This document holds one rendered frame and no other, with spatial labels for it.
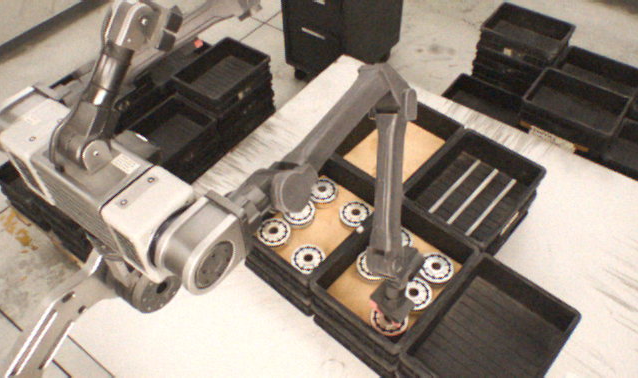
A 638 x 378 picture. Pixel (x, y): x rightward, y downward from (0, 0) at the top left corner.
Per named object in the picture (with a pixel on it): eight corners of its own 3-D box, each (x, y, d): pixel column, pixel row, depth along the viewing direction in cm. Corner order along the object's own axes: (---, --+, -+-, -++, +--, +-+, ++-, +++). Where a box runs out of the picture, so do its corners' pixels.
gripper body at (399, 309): (383, 283, 146) (386, 268, 140) (415, 307, 141) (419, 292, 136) (368, 300, 143) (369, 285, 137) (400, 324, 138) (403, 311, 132)
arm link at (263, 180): (234, 189, 103) (252, 192, 99) (270, 157, 108) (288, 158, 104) (257, 227, 107) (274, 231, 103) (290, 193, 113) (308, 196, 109)
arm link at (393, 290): (379, 279, 131) (400, 292, 129) (395, 259, 135) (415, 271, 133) (377, 293, 137) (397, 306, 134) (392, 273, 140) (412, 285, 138)
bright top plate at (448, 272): (443, 289, 157) (444, 288, 156) (412, 271, 160) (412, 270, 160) (459, 263, 162) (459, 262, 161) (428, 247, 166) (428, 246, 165)
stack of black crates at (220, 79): (229, 168, 284) (214, 100, 250) (187, 143, 296) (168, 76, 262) (279, 124, 304) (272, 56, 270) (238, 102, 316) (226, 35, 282)
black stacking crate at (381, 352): (392, 371, 146) (396, 352, 138) (309, 304, 159) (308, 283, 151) (473, 272, 165) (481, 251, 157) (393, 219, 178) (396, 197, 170)
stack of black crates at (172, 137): (170, 219, 263) (152, 171, 237) (128, 190, 275) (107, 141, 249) (228, 168, 284) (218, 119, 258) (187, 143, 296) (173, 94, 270)
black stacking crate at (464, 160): (474, 271, 165) (481, 250, 157) (393, 219, 178) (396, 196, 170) (538, 193, 184) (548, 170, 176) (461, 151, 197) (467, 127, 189)
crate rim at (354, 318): (395, 356, 139) (396, 352, 137) (307, 287, 152) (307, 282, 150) (480, 254, 158) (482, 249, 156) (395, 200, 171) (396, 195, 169)
